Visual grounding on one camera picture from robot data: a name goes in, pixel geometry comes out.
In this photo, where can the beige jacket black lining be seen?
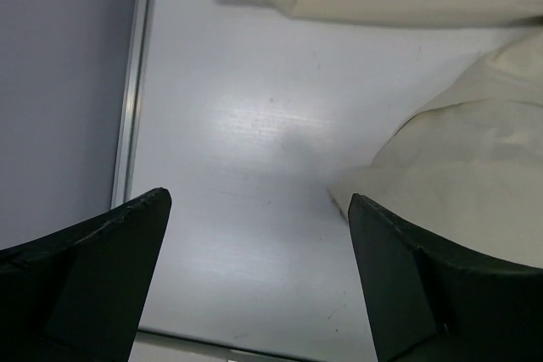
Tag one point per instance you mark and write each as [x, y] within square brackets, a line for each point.
[468, 164]

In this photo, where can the left table edge rail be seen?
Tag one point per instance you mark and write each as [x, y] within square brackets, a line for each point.
[132, 101]

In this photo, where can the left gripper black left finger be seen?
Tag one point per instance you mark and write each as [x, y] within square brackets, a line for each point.
[78, 294]

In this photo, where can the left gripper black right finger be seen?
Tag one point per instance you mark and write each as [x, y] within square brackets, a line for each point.
[430, 299]

